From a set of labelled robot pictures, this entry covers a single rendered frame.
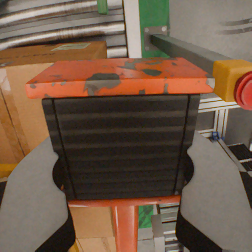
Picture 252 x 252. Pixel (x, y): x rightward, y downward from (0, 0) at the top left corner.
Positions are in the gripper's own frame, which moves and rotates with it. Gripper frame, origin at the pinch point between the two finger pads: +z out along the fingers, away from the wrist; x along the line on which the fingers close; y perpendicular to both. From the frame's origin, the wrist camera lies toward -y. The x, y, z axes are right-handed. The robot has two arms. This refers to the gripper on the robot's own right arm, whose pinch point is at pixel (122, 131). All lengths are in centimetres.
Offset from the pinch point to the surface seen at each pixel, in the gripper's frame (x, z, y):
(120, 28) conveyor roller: 0, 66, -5
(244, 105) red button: 20.8, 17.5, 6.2
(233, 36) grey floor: 76, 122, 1
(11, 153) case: -28.7, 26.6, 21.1
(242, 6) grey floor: 80, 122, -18
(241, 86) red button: 19.8, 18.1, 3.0
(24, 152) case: -24.9, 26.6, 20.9
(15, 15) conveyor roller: -39, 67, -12
